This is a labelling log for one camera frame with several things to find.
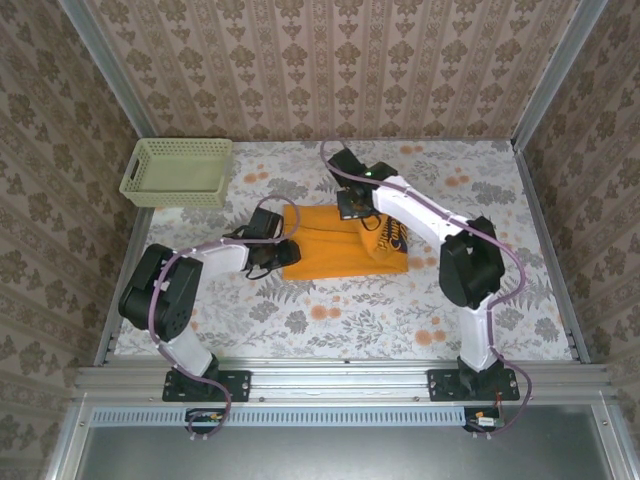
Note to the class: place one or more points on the grey metal sheet panel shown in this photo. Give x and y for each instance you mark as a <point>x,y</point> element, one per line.
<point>340,455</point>

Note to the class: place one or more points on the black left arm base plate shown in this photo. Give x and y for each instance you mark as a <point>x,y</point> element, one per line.
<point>240,385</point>

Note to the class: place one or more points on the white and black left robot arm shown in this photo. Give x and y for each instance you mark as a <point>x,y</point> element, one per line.
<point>225,257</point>

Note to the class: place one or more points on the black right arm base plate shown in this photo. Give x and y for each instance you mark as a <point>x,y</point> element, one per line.
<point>440,385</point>

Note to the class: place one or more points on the pale green plastic basket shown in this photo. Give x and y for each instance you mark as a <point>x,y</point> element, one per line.
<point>175,175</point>

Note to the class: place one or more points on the floral tablecloth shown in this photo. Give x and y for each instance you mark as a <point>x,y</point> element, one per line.
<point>350,325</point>

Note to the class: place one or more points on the aluminium table side rail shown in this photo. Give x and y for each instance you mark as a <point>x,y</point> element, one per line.
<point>550,250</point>
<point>136,240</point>

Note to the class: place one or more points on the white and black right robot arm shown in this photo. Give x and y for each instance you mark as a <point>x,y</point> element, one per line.
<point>415,210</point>

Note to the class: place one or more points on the orange t-shirt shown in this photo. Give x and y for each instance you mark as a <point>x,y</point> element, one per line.
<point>330,250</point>

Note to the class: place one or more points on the aluminium frame post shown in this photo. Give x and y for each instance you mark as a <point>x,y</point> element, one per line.
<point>110,70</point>
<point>559,70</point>

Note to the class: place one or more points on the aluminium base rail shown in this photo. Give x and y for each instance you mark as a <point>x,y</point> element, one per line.
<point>340,382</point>

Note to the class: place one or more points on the black connector board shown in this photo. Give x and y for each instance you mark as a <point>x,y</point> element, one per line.
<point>482,422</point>
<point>205,416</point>

